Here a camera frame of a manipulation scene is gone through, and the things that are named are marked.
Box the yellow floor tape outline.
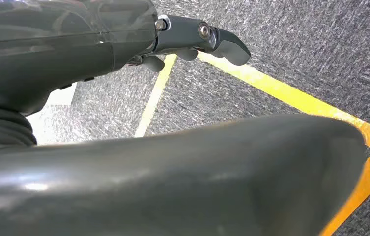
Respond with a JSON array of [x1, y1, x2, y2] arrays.
[[134, 52, 370, 236]]

